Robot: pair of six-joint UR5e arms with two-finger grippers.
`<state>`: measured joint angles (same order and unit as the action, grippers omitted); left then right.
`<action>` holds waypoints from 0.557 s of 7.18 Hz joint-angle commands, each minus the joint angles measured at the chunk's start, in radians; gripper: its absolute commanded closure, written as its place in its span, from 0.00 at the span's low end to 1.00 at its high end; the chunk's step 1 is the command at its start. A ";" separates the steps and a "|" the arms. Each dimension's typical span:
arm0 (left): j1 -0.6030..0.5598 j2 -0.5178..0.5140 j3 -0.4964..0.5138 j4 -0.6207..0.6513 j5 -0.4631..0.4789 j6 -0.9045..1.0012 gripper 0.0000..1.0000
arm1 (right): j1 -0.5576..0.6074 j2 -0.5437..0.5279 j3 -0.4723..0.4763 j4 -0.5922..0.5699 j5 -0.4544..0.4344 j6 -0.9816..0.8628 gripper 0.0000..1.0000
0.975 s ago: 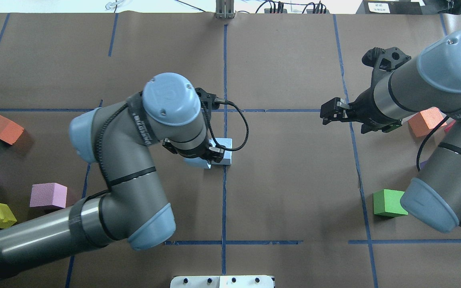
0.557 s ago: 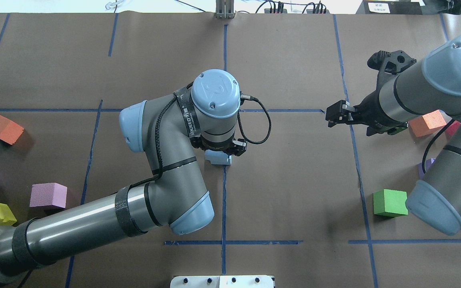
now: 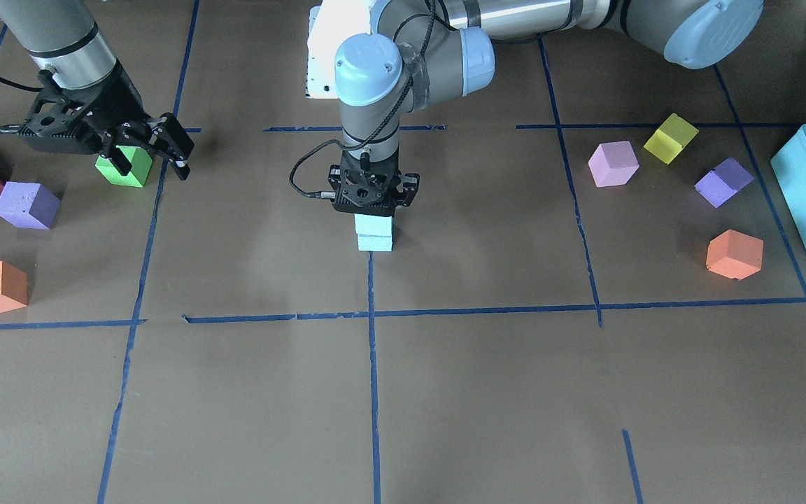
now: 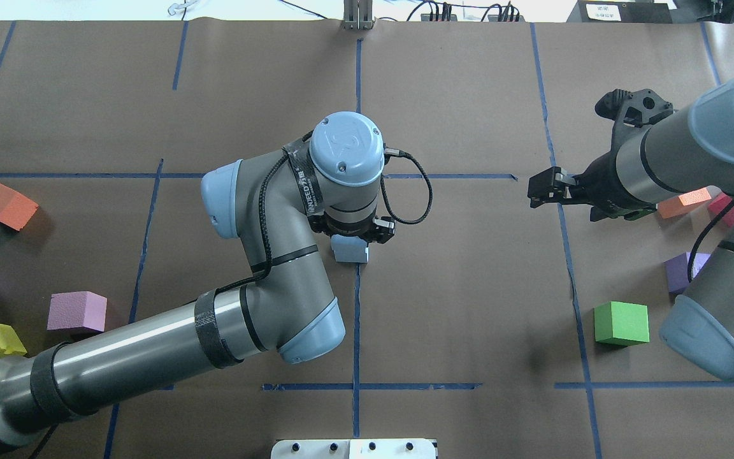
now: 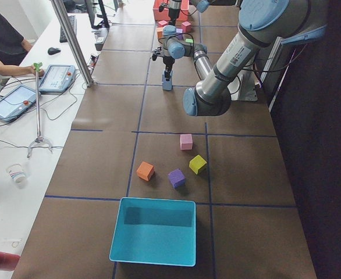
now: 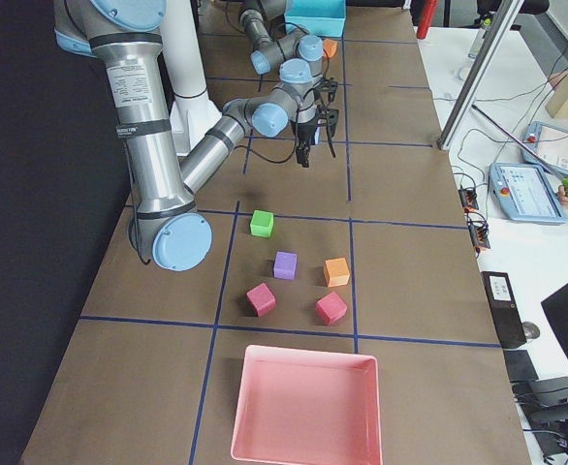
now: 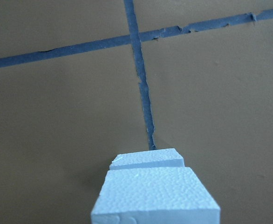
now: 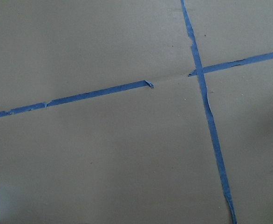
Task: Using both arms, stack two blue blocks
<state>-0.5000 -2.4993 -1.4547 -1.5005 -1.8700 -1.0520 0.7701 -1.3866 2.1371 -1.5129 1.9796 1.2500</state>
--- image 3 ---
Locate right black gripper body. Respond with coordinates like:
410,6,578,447
20,66,148,155

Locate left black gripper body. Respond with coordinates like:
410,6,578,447
327,163,420,215

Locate light blue foam block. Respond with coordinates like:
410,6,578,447
354,213,393,237
356,234,393,252

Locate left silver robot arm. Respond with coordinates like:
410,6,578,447
306,1,763,216

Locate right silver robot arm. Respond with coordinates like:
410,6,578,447
0,1,195,181

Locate green foam block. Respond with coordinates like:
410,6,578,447
95,146,154,188

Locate purple foam block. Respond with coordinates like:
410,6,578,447
0,181,61,230
694,157,754,208

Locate pink foam block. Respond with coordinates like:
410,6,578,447
588,141,640,188

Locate yellow foam block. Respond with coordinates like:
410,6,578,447
643,113,698,164

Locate white pedestal column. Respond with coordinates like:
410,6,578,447
305,1,375,99

